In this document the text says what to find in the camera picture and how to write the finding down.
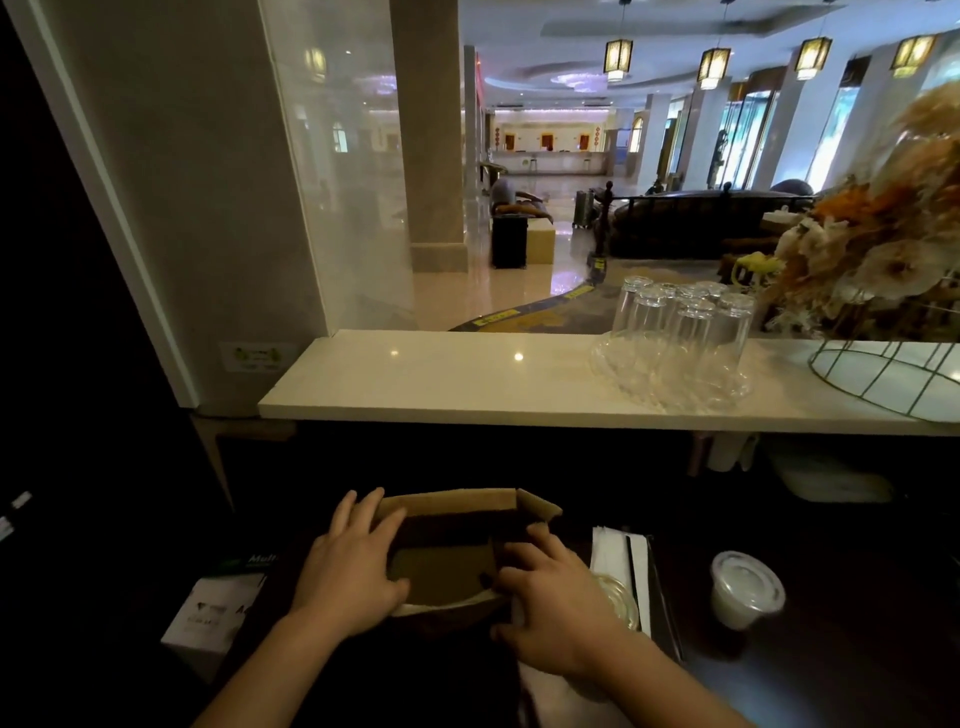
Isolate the white printed paper box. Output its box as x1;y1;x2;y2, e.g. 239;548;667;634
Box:
160;573;269;665

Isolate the stack of white napkins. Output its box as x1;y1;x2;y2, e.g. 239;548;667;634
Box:
589;525;653;639

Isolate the dark green packet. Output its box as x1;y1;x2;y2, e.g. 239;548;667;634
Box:
222;552;283;579

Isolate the white paper cups stack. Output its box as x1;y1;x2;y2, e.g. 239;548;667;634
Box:
705;432;759;474

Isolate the dark lobby sofa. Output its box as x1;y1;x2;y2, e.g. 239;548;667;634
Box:
609;178;816;261

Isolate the dried flower arrangement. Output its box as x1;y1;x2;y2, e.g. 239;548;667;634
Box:
731;78;960;342

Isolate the group of clear drinking glasses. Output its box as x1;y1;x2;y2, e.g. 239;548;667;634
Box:
609;275;757;410

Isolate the black suitcase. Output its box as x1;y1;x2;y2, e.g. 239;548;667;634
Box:
491;213;530;270

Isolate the person's right forearm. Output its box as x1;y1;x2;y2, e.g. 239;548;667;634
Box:
571;636;755;728

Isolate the clear glass tray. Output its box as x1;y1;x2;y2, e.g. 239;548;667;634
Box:
588;333;753;414

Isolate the brown cardboard box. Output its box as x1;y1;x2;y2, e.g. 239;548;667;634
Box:
373;487;564;620

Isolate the lidded clear plastic cup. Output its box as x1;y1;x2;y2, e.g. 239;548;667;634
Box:
710;551;787;632

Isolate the white wall sticker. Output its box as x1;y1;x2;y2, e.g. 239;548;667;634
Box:
220;342;295;375

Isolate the person's right hand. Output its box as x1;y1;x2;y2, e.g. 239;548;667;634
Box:
490;522;640;681

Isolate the square stone column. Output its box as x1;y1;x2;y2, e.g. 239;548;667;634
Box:
390;0;470;274

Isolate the white plastic container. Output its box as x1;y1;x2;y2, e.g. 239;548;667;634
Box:
763;441;895;504

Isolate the person's left forearm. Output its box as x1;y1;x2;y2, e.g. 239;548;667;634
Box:
191;609;355;728

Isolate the hanging lantern lamp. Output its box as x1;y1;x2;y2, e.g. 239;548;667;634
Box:
696;0;733;91
889;30;938;79
794;0;834;81
603;0;635;83

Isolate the green wire basket stand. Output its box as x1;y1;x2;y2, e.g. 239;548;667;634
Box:
807;288;960;420

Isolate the person's left hand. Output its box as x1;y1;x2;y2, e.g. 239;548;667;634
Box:
288;487;412;640

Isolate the clear glass ashtray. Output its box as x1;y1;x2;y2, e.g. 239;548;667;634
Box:
591;573;642;633

